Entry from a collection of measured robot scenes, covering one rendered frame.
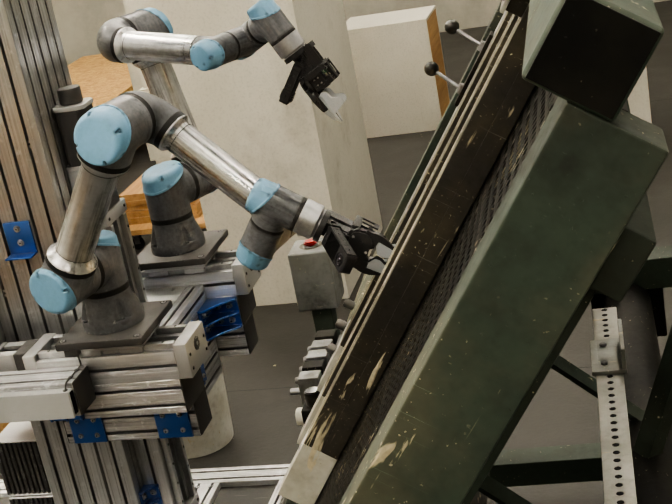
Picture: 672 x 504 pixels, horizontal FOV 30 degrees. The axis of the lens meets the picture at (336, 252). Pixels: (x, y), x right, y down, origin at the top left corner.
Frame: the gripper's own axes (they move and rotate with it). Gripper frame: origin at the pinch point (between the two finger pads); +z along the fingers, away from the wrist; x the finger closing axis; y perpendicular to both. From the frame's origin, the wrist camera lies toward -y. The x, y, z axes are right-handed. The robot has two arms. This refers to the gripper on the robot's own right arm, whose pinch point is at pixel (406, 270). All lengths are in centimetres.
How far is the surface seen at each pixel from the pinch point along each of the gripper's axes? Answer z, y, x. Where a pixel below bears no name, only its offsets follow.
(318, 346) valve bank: -7, 64, 58
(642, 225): 12, -105, -61
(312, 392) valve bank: -4, 32, 53
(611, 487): 41, -57, -5
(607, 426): 41, -37, -5
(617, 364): 42.7, -15.0, -7.6
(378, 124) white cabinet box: -17, 548, 148
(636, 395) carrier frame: 63, 29, 16
